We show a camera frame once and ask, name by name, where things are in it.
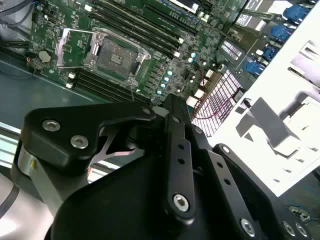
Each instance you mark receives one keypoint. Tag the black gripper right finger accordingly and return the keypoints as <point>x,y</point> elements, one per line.
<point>232,200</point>

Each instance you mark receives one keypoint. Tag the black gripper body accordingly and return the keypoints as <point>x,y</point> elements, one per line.
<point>112,212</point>

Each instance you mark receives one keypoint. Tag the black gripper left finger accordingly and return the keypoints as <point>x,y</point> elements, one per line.
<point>75,117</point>

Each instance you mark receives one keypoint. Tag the metal socket cover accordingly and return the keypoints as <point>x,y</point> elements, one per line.
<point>62,48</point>

